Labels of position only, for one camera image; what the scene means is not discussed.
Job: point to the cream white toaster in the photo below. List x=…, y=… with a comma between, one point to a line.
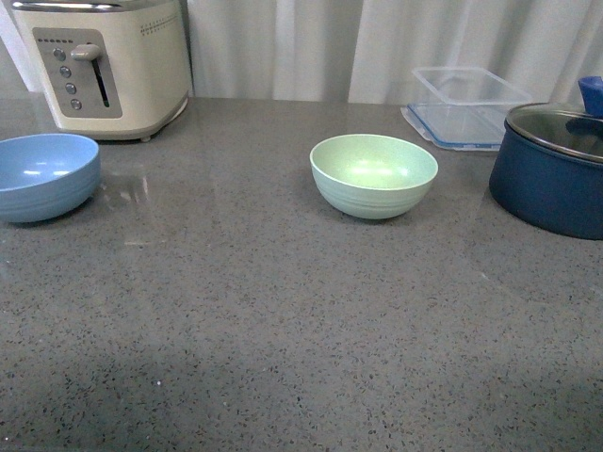
x=109, y=70

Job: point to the dark blue saucepan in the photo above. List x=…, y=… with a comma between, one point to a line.
x=551, y=190

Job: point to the blue-rimmed container lid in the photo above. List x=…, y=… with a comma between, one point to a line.
x=458, y=127

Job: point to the blue bowl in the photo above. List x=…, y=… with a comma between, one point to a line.
x=44, y=176

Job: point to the white curtain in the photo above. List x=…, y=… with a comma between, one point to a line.
x=365, y=51

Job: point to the clear plastic container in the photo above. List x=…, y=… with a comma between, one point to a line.
x=466, y=86

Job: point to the green bowl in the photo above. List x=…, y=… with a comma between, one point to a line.
x=372, y=176

